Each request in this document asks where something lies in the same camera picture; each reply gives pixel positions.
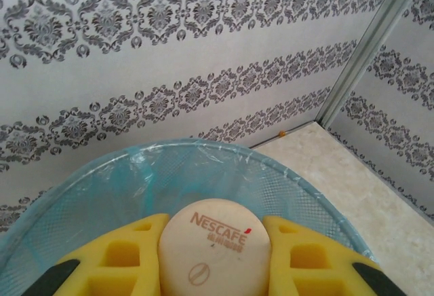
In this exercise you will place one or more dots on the mesh bin with blue liner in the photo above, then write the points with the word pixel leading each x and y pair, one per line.
pixel 101 190

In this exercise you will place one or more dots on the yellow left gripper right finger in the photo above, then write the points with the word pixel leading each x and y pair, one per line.
pixel 305 258

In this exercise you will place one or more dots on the small orange scrap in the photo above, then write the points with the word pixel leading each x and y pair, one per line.
pixel 281 133

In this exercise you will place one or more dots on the aluminium frame post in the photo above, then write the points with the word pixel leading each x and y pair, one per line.
pixel 373 41

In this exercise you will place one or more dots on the brown Nescafe coffee bottle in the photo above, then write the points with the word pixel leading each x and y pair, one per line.
pixel 215 241

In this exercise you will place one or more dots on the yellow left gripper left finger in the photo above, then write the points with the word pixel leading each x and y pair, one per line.
pixel 115 252

